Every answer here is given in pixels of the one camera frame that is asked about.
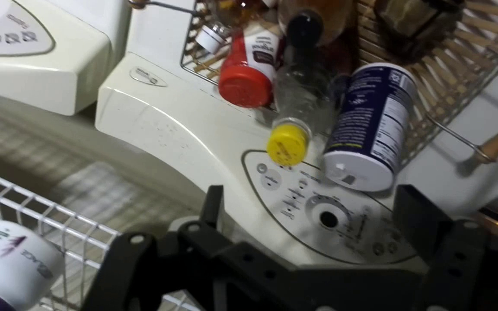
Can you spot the small white capped bottle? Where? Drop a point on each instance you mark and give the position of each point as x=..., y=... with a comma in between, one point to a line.
x=208, y=39

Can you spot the brown wicker basket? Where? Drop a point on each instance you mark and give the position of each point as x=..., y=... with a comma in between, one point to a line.
x=450, y=75

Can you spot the dark glass jar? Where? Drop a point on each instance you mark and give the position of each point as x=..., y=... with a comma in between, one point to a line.
x=419, y=20

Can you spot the amber bottle black cap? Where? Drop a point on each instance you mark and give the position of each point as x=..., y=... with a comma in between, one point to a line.
x=303, y=27

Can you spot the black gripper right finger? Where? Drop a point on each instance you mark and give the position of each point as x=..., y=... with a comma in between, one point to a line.
x=419, y=222

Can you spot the blue canister white lid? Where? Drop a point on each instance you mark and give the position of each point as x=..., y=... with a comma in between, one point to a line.
x=371, y=127

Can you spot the white washing machine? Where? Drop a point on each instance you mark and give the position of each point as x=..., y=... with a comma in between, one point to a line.
x=174, y=127

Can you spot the white dryer machine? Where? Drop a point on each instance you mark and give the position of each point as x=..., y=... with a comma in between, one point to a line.
x=70, y=70

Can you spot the clear bottle yellow cap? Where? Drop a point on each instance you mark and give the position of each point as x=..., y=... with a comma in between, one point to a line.
x=288, y=144

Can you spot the white jar purple lid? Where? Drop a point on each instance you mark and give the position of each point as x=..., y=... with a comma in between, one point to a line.
x=13, y=265

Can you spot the white bottle red cap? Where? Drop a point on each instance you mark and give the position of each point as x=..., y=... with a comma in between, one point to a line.
x=243, y=75

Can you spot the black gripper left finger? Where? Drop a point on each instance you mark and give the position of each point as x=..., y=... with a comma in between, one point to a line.
x=214, y=208

